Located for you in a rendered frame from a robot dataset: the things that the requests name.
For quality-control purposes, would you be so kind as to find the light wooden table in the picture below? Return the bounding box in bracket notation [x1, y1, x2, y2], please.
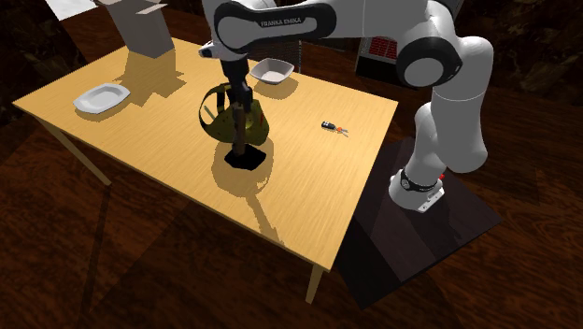
[11, 36, 400, 305]

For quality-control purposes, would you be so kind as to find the dark robot stand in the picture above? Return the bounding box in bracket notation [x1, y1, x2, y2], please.
[334, 136, 503, 311]

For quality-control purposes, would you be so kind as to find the white square plate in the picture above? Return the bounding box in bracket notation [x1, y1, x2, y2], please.
[72, 82, 133, 116]

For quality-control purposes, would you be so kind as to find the white square bowl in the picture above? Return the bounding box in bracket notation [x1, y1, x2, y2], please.
[248, 57, 296, 87]

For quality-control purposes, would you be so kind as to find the black cabinet with red panel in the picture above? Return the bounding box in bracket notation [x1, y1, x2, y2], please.
[354, 35, 432, 91]

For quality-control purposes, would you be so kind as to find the black key fob with keys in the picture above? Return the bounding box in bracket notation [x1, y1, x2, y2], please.
[320, 120, 350, 138]

